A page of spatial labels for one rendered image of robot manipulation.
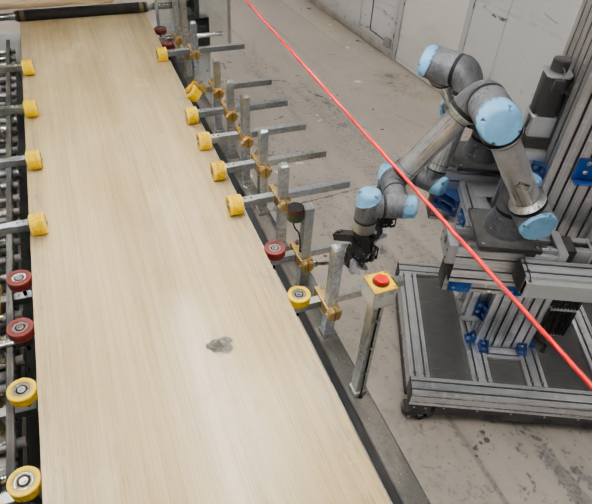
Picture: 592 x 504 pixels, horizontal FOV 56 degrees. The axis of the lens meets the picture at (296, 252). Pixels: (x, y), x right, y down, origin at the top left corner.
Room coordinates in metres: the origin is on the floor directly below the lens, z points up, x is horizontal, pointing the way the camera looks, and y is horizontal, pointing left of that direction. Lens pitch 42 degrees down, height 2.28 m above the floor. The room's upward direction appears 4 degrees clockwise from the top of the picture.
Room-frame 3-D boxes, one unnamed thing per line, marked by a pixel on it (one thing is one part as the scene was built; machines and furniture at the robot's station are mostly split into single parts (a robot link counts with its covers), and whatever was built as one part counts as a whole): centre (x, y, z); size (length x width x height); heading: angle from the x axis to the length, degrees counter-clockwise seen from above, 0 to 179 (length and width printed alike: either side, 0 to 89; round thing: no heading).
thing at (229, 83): (2.46, 0.37, 0.88); 0.03 x 0.03 x 0.48; 24
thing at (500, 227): (1.58, -0.75, 1.09); 0.15 x 0.15 x 0.10
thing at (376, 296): (1.07, -0.24, 1.18); 0.07 x 0.07 x 0.08; 24
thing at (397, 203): (1.43, -0.31, 1.23); 0.11 x 0.11 x 0.08; 4
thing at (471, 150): (2.07, -0.76, 1.09); 0.15 x 0.15 x 0.10
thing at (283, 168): (1.77, 0.07, 0.89); 0.03 x 0.03 x 0.48; 24
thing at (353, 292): (1.39, -0.20, 0.84); 0.43 x 0.03 x 0.04; 114
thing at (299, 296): (1.31, -0.02, 0.85); 0.08 x 0.08 x 0.11
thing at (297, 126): (2.29, 0.23, 0.95); 0.50 x 0.04 x 0.04; 114
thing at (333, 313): (1.33, -0.12, 0.84); 0.13 x 0.06 x 0.05; 24
